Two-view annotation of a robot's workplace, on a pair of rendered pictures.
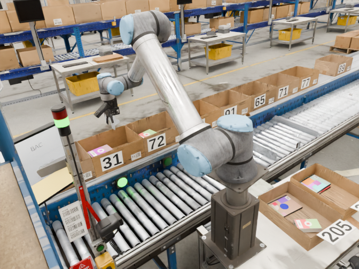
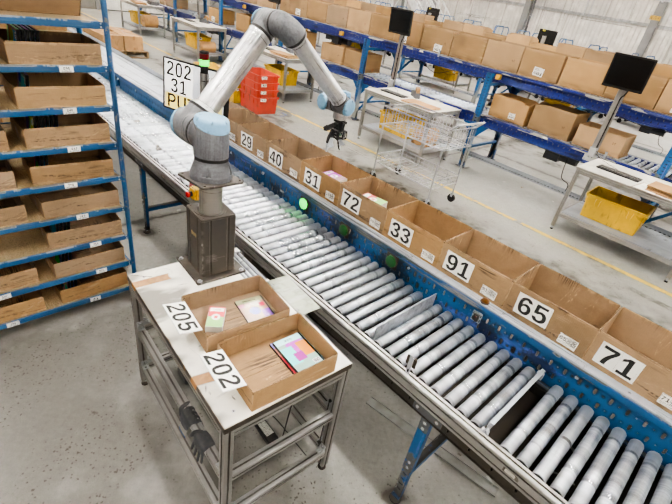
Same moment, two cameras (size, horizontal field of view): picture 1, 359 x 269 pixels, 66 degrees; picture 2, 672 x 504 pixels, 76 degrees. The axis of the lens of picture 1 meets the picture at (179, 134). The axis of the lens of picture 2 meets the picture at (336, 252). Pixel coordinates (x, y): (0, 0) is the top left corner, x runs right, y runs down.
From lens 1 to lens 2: 2.50 m
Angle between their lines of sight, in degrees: 65
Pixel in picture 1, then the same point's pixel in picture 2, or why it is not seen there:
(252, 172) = (193, 172)
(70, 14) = not seen: outside the picture
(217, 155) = (177, 122)
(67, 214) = not seen: hidden behind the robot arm
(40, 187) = not seen: hidden behind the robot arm
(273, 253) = (187, 288)
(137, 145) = (334, 186)
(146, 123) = (392, 194)
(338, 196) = (271, 378)
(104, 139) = (351, 173)
